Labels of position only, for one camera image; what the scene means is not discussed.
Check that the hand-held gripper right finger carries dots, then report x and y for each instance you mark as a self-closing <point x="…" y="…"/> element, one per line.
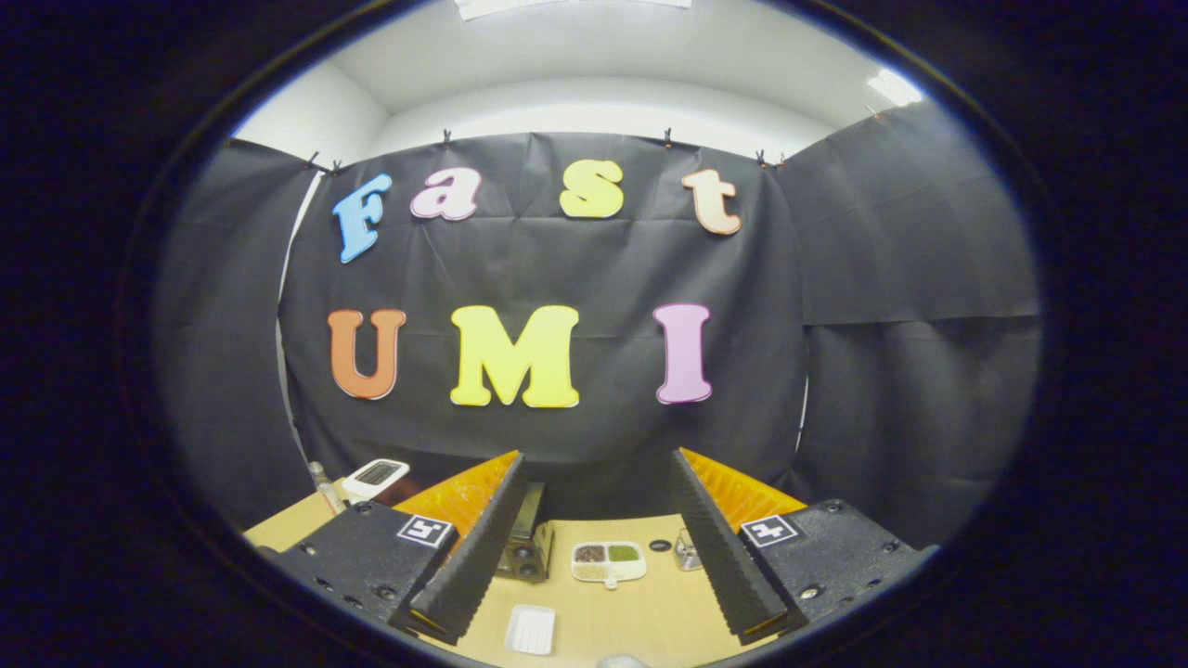
<point x="719" y="547"/>

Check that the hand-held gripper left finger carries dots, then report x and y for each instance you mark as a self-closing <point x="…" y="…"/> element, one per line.
<point x="483" y="547"/>

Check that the black toaster oven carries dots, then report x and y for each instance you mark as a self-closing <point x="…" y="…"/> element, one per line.
<point x="527" y="549"/>

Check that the white rectangular dish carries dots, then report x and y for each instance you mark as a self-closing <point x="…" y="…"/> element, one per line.
<point x="531" y="629"/>

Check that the white divided bean plate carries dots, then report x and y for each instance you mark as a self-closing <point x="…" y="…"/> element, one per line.
<point x="608" y="559"/>

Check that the small glass bottle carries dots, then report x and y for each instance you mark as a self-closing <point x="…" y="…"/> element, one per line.
<point x="325" y="487"/>

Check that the ceiling light panel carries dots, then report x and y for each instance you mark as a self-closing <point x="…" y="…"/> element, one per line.
<point x="894" y="86"/>

